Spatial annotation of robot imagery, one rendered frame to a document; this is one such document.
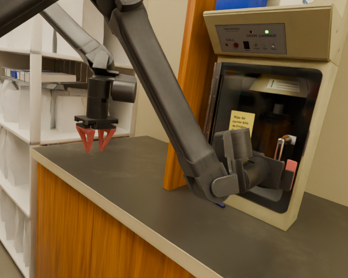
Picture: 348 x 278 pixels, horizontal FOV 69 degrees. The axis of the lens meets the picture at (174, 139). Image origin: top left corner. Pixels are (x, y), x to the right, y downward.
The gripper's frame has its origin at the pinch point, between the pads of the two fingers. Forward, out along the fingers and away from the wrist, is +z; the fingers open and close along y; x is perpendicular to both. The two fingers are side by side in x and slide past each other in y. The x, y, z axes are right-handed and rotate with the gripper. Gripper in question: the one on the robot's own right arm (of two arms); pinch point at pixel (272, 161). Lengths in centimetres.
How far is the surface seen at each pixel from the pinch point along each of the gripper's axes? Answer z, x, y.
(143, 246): -18.7, 29.4, 23.9
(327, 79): 10.7, -21.7, -5.5
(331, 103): 52, -15, -1
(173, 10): 53, -54, 88
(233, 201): 8.4, 18.8, 11.9
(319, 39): 3.2, -29.8, -3.4
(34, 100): -13, 1, 111
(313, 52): 5.6, -27.4, -2.2
